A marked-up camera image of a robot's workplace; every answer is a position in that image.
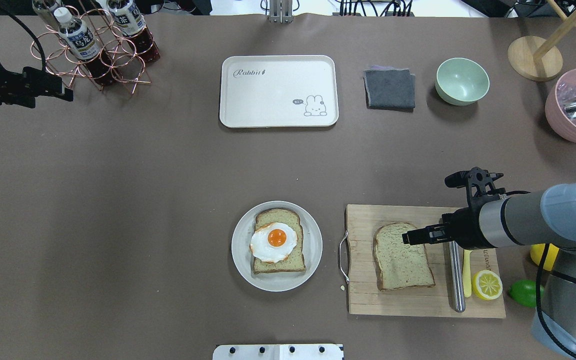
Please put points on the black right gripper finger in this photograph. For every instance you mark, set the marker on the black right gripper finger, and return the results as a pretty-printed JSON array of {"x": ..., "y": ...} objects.
[
  {"x": 414, "y": 238},
  {"x": 430, "y": 230}
]

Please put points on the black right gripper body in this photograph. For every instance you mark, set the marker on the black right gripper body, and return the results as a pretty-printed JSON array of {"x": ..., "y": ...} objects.
[{"x": 466, "y": 228}]

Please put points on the plain bread slice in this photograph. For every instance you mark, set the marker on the plain bread slice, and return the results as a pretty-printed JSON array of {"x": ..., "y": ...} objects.
[{"x": 399, "y": 265}]

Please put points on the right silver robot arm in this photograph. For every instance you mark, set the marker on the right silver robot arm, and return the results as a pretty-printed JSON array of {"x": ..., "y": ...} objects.
[{"x": 492, "y": 219}]

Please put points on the cream rabbit tray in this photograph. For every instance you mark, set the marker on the cream rabbit tray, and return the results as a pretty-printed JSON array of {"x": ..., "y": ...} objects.
[{"x": 269, "y": 91}]

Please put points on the yellow plastic knife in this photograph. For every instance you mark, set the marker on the yellow plastic knife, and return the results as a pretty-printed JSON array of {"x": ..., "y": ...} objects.
[{"x": 466, "y": 273}]

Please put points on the metal rod with black tip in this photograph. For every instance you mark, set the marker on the metal rod with black tip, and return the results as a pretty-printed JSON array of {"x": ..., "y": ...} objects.
[{"x": 459, "y": 296}]

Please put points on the half lemon slice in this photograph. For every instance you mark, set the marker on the half lemon slice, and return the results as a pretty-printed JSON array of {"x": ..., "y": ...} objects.
[{"x": 486, "y": 285}]

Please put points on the tea bottle three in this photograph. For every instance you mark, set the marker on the tea bottle three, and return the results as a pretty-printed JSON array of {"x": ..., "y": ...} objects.
[{"x": 45, "y": 10}]

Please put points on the green lime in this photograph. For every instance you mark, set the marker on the green lime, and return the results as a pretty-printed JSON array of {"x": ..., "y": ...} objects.
[{"x": 524, "y": 292}]

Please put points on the wooden cutting board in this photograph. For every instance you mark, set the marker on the wooden cutting board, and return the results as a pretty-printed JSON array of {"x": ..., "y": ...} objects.
[{"x": 362, "y": 222}]

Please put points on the tea bottle one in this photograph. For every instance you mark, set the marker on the tea bottle one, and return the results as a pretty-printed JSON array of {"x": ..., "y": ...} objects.
[{"x": 85, "y": 46}]

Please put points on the mint green bowl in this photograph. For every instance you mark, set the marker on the mint green bowl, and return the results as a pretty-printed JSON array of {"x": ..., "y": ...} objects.
[{"x": 460, "y": 81}]

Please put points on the grey folded cloth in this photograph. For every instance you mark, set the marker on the grey folded cloth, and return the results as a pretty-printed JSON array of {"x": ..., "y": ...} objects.
[{"x": 389, "y": 88}]

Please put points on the tea bottle two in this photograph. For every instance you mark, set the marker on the tea bottle two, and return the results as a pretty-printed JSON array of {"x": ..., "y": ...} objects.
[{"x": 130, "y": 21}]

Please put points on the bread slice with egg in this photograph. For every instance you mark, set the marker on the bread slice with egg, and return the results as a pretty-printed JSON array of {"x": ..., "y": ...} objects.
[{"x": 295, "y": 261}]

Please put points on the white round plate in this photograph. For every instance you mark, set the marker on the white round plate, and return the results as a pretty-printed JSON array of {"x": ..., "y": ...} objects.
[{"x": 280, "y": 281}]

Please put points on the fried egg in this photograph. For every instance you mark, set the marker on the fried egg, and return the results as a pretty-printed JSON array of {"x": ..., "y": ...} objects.
[{"x": 273, "y": 242}]

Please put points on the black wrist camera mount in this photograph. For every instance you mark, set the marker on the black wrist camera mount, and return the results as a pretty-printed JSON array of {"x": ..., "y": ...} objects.
[{"x": 479, "y": 185}]

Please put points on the copper wire bottle rack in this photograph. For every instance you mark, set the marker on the copper wire bottle rack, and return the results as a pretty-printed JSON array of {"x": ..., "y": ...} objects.
[{"x": 104, "y": 41}]

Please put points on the aluminium frame post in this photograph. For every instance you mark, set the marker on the aluminium frame post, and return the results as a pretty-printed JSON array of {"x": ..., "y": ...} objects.
[{"x": 281, "y": 11}]

